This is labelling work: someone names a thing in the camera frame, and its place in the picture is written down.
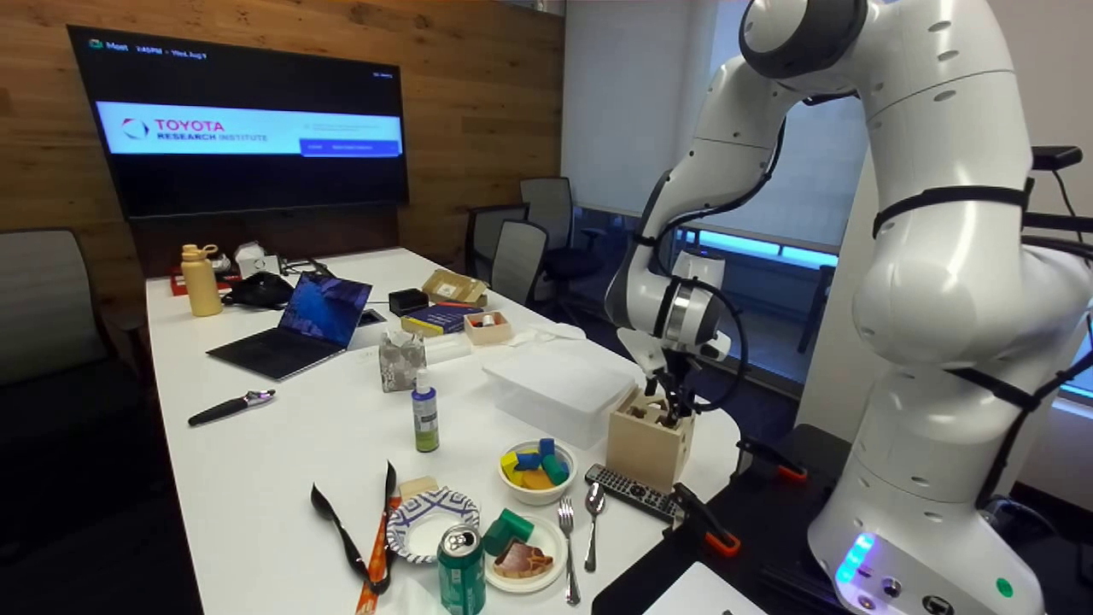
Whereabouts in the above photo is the yellow toy block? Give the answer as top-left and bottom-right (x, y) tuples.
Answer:
(504, 449), (558, 496)

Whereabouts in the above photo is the black remote control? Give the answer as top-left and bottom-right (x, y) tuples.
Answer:
(582, 460), (688, 528)

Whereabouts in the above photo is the black pouch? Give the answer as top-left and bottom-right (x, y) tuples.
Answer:
(220, 271), (299, 309)

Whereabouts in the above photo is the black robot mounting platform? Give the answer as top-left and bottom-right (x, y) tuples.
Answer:
(592, 420), (1093, 615)

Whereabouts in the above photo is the long metal spoon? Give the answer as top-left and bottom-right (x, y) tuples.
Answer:
(553, 503), (584, 612)

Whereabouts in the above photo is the small bottle with green label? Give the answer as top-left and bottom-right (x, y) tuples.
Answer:
(410, 370), (445, 458)

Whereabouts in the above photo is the small black box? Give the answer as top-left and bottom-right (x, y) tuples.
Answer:
(386, 288), (433, 322)

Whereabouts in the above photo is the white bowl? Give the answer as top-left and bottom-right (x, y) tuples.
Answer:
(494, 437), (582, 507)

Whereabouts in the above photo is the black clamp with orange tip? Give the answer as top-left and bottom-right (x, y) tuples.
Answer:
(670, 479), (748, 564)
(739, 437), (816, 488)

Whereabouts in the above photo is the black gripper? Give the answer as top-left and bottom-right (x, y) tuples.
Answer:
(645, 339), (705, 427)

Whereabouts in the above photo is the small white plate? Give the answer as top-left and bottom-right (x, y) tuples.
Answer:
(483, 520), (570, 599)

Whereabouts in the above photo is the tan cardboard box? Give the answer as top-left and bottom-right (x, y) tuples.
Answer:
(420, 267), (493, 313)

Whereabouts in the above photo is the wooden lid with shape holes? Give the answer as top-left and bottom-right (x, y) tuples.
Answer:
(620, 388), (702, 437)

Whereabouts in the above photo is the wall mounted TV screen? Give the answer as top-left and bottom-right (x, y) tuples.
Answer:
(69, 22), (412, 220)

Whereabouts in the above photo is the snack bag on table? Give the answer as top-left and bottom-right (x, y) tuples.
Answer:
(410, 299), (474, 339)

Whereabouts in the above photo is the white roller window blind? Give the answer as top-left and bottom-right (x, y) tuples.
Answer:
(560, 0), (880, 255)

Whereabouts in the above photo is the brown food piece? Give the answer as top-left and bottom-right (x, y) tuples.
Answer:
(493, 539), (560, 583)

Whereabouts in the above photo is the blue toy block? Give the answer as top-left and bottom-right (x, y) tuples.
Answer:
(512, 437), (565, 474)

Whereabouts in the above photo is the yellow water bottle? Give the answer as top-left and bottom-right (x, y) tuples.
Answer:
(177, 239), (228, 322)

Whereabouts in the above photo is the black laptop with blue screen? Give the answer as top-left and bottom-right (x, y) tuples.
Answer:
(206, 271), (378, 383)

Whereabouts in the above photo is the grey office chair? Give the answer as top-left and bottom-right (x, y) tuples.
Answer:
(521, 173), (587, 283)
(464, 201), (534, 283)
(490, 218), (553, 306)

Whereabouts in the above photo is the green soda can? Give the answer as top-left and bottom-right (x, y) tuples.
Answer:
(433, 521), (493, 615)

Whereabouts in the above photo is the short metal spoon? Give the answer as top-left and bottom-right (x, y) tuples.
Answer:
(582, 480), (612, 578)

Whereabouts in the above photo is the green toy block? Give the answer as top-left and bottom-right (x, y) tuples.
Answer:
(480, 504), (540, 560)

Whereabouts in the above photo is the white rectangular box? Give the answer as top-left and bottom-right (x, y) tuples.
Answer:
(483, 339), (650, 442)

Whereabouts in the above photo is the large grey chair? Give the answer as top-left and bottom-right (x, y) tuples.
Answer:
(0, 227), (143, 458)

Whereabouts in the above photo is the black pen with silver tip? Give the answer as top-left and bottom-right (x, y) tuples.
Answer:
(184, 387), (280, 430)

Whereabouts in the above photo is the blue patterned plate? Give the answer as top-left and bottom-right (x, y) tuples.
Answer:
(386, 485), (486, 571)

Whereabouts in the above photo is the white object behind pouch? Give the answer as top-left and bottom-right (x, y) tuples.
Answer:
(233, 239), (283, 281)

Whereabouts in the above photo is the wooden shape sorter toy box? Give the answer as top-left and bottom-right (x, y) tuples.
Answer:
(604, 388), (702, 496)

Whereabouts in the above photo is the small wooden tray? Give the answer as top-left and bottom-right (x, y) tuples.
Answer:
(460, 306), (521, 349)

